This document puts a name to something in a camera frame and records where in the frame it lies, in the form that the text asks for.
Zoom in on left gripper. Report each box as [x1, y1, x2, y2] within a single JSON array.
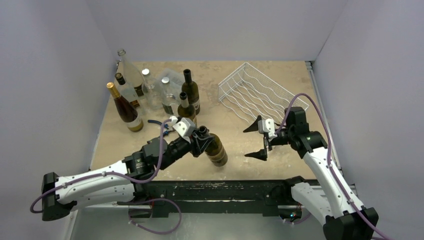
[[158, 127, 214, 170]]

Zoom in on dark green bottle silver cap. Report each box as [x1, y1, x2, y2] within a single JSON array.
[[177, 91, 197, 125]]

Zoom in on white wire wine rack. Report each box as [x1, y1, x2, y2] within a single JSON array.
[[217, 61, 316, 123]]

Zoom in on dark bottle black cap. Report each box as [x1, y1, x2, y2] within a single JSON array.
[[181, 68, 201, 115]]

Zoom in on round clear bottle silver cap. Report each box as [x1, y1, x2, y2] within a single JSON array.
[[141, 68, 163, 111]]

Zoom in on amber bottle gold foil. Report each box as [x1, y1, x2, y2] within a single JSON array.
[[106, 82, 144, 132]]

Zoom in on square bottle gold black cap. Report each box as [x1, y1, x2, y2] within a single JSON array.
[[114, 72, 142, 111]]

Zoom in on tall clear glass bottle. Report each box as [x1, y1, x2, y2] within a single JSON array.
[[117, 48, 146, 100]]

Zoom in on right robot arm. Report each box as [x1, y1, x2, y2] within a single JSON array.
[[244, 106, 379, 240]]

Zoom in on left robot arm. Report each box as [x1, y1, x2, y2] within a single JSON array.
[[41, 126, 215, 222]]

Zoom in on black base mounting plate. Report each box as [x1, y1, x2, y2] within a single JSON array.
[[132, 178, 322, 220]]

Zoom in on clear plastic compartment box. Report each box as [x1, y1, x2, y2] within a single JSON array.
[[157, 68, 185, 102]]

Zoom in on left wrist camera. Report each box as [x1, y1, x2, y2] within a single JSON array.
[[168, 115, 196, 143]]

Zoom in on blue handled pliers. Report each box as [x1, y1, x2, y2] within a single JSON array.
[[147, 119, 175, 137]]

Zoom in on aluminium frame rail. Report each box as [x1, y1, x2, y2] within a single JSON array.
[[305, 61, 320, 99]]

